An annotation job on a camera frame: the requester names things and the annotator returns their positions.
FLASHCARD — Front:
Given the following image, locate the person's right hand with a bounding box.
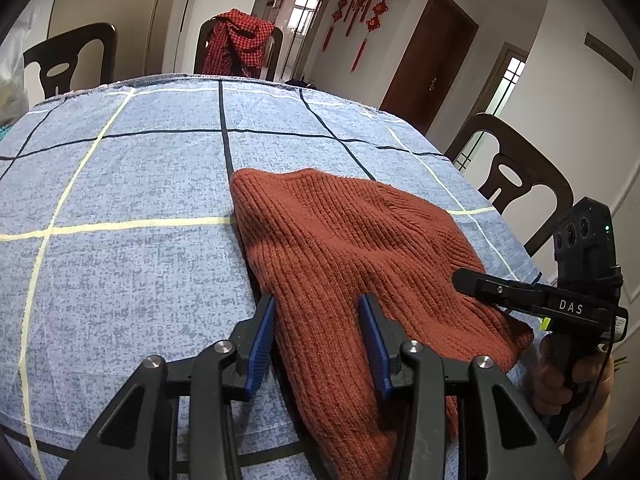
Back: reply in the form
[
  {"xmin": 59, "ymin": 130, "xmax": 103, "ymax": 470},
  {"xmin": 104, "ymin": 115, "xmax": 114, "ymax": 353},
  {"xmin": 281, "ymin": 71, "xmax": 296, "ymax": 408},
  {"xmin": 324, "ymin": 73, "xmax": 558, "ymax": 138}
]
[{"xmin": 531, "ymin": 335, "xmax": 615, "ymax": 417}]

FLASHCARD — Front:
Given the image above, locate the wall picture frame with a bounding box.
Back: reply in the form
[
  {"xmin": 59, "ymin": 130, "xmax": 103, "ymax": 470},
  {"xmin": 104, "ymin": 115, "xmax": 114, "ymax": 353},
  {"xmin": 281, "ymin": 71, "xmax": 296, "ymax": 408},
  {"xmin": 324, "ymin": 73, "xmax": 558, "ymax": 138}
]
[{"xmin": 584, "ymin": 32, "xmax": 637, "ymax": 81}]

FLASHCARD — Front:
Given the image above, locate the blue checked tablecloth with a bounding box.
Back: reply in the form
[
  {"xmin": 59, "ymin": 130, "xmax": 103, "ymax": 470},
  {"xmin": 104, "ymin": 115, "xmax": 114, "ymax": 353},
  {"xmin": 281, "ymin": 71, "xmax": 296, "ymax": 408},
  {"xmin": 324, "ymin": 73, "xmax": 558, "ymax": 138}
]
[{"xmin": 0, "ymin": 73, "xmax": 545, "ymax": 480}]

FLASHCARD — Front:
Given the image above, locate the beige sliding door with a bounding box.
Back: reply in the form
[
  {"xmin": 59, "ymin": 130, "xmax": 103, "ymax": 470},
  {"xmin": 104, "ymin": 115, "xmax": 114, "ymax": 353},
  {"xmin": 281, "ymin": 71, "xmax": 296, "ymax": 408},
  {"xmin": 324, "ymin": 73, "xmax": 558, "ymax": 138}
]
[{"xmin": 49, "ymin": 0, "xmax": 202, "ymax": 83}]

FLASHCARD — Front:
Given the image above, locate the dark wooden chair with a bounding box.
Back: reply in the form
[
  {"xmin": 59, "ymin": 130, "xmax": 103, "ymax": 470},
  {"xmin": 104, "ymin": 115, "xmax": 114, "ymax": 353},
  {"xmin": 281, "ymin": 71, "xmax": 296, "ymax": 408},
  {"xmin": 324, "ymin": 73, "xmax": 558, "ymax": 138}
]
[
  {"xmin": 194, "ymin": 16, "xmax": 284, "ymax": 82},
  {"xmin": 22, "ymin": 22, "xmax": 119, "ymax": 102},
  {"xmin": 444, "ymin": 112, "xmax": 575, "ymax": 257}
]

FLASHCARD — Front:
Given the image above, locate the glass panel door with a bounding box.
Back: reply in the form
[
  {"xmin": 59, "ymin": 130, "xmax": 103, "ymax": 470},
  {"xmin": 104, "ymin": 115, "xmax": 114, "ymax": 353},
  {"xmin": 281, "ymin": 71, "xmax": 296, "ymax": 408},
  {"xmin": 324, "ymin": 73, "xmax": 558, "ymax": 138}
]
[{"xmin": 474, "ymin": 44, "xmax": 530, "ymax": 173}]

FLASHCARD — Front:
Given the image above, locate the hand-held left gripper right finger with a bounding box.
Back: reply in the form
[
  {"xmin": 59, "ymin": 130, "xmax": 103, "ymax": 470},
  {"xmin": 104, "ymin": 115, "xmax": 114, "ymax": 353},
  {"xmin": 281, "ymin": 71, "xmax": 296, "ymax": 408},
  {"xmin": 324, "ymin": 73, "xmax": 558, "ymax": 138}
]
[{"xmin": 359, "ymin": 293, "xmax": 576, "ymax": 480}]

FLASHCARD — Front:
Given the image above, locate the brown wooden door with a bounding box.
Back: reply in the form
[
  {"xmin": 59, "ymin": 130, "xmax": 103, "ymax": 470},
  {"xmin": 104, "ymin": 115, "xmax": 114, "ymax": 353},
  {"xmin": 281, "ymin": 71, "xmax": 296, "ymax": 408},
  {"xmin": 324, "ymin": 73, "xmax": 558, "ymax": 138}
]
[{"xmin": 379, "ymin": 0, "xmax": 480, "ymax": 136}]

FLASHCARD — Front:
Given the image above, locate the rust brown knitted sweater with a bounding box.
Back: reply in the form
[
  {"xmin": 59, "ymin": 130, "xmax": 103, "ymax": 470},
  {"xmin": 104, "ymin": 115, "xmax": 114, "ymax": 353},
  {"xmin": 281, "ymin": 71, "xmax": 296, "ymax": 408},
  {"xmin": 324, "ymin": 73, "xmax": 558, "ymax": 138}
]
[{"xmin": 229, "ymin": 167, "xmax": 536, "ymax": 480}]

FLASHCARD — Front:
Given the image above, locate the white plastic bag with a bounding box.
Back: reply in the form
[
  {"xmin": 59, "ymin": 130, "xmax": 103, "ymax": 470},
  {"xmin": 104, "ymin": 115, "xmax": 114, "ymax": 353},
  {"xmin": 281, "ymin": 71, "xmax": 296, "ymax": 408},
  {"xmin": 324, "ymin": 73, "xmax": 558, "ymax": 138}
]
[{"xmin": 0, "ymin": 2, "xmax": 32, "ymax": 127}]

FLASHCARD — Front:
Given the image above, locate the open doorway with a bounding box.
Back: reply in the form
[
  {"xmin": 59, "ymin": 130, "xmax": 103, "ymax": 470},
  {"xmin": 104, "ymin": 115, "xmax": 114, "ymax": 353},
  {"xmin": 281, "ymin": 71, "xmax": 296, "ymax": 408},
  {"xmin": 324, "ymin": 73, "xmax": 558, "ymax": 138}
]
[{"xmin": 252, "ymin": 0, "xmax": 340, "ymax": 87}]

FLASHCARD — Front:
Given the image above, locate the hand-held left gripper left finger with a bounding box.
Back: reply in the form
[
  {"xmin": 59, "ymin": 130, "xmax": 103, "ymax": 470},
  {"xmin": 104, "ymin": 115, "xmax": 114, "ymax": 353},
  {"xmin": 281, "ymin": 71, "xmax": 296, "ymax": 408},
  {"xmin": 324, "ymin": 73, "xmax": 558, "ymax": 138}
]
[{"xmin": 57, "ymin": 293, "xmax": 277, "ymax": 480}]

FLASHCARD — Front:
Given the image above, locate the person's right forearm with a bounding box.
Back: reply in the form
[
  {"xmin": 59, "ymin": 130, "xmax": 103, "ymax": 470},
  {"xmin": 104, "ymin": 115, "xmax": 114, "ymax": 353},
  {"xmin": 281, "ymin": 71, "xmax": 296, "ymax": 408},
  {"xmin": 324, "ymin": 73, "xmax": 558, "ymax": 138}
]
[{"xmin": 547, "ymin": 385, "xmax": 613, "ymax": 480}]

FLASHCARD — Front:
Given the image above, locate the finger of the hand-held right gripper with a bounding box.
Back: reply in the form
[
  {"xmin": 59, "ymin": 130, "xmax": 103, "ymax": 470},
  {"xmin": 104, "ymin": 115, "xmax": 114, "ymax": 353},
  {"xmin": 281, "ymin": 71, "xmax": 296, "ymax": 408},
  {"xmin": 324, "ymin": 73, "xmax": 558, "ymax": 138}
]
[{"xmin": 451, "ymin": 268, "xmax": 545, "ymax": 319}]

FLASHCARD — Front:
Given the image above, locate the red checked garment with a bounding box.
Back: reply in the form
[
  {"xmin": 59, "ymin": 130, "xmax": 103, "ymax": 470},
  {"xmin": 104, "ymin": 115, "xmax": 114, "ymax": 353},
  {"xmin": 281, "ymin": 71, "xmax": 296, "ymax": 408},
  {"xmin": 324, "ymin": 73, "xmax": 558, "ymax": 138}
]
[{"xmin": 202, "ymin": 8, "xmax": 276, "ymax": 80}]

